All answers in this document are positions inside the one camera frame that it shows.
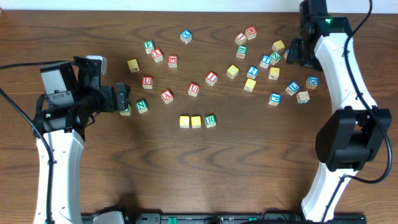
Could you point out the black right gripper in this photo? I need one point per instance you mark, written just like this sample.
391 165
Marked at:
298 52

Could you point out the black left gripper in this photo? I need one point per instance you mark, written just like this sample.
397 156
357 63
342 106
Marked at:
116 98

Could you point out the blue L wooden block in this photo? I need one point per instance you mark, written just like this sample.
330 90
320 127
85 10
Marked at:
292 88

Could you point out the yellow C wooden block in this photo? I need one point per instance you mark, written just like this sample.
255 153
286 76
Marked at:
184 121

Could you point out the yellow O wooden block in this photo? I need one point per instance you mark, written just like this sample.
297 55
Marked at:
196 121

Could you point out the green R wooden block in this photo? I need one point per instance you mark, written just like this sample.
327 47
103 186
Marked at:
210 121

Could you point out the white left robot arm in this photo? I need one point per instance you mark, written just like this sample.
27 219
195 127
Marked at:
58 199

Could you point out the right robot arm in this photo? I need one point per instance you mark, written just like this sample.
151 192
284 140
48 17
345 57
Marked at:
357 128

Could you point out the blue 5 wooden block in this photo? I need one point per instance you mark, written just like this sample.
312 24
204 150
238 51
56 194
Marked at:
286 54

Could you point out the yellow block far right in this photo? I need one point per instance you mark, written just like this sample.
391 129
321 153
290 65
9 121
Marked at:
278 46

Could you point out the green Z wooden block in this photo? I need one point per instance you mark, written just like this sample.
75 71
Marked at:
275 57

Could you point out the green-sided block under gripper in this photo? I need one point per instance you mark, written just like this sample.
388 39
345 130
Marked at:
126 112

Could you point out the green N wooden block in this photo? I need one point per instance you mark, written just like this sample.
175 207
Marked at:
141 106

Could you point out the yellow hammer picture block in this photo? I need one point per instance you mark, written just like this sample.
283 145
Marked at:
274 73

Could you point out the red U block left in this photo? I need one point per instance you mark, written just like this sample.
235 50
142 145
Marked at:
147 83

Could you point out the red u block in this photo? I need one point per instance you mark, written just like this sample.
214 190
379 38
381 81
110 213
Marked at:
193 89
147 83

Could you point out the yellow block far left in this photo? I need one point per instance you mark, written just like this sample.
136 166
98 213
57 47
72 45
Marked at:
133 65

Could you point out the blue T wooden block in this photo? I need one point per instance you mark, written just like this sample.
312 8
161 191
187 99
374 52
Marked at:
265 61

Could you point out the blue D block near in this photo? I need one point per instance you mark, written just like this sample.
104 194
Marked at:
312 82

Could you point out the plain L green-sided block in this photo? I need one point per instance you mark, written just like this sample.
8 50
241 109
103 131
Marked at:
303 97

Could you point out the blue 2 wooden block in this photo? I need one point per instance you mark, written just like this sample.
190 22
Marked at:
252 72

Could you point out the red A wooden block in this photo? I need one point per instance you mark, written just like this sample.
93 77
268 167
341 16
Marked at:
167 96

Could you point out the blue P wooden block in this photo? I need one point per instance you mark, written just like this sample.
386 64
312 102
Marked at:
274 99

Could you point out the red H wooden block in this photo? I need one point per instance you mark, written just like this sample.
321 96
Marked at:
251 33

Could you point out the red X wooden block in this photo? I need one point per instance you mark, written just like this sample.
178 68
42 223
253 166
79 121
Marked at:
157 55

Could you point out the green F wooden block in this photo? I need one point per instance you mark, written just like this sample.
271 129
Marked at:
149 46

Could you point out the green B wooden block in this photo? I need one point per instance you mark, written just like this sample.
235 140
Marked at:
241 51

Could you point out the yellow block lower middle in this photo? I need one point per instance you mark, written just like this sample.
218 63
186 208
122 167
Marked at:
250 84

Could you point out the red I block far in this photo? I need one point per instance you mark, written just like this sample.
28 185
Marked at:
241 39

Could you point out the red i block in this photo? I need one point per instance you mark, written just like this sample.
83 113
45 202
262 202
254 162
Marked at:
211 78
241 39

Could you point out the red E wooden block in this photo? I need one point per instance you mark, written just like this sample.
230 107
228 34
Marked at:
173 61

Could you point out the red U block middle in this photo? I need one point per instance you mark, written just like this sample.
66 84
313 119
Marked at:
193 89

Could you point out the blue X wooden block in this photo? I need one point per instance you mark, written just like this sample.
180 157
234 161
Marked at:
186 36

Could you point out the red I block near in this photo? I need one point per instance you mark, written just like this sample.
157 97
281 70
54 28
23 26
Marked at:
211 78

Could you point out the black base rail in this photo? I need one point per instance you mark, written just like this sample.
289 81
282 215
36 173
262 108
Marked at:
121 215

